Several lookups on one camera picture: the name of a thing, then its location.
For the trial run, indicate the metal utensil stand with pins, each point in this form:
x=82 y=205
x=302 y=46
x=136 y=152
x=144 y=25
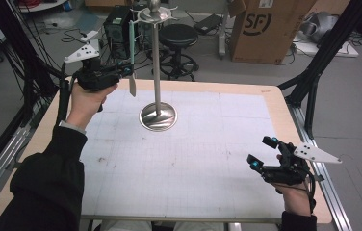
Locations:
x=158 y=120

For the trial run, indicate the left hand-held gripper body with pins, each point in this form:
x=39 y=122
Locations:
x=95 y=77

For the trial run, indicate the silver foil bag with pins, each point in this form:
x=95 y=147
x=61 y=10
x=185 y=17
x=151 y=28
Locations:
x=320 y=25

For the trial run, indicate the black computer tower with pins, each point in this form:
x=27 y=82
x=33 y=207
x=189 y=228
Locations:
x=118 y=29

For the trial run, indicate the round white table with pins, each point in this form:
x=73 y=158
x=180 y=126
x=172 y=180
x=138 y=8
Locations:
x=41 y=4

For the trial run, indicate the person's right hand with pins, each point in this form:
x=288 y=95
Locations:
x=296 y=199

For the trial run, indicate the flat black device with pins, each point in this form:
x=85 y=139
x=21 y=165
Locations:
x=208 y=24

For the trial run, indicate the person's left hand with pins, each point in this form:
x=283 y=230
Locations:
x=86 y=102

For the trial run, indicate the tall printed cardboard box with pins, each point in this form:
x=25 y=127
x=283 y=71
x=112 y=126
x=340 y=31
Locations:
x=265 y=32

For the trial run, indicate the black round stool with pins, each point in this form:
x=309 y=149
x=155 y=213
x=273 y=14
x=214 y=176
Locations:
x=178 y=37

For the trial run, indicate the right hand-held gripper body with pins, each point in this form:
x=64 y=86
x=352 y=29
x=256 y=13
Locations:
x=289 y=171

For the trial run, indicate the open cardboard box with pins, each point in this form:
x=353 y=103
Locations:
x=105 y=2

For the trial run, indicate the white flat board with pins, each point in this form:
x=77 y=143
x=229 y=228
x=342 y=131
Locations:
x=333 y=49

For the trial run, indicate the white grid mat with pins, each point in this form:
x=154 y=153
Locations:
x=182 y=154

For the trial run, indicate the white power strip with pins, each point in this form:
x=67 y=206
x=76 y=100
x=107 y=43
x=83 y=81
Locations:
x=89 y=36

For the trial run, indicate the black metal frame stand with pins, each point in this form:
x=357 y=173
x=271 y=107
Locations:
x=12 y=64
x=323 y=61

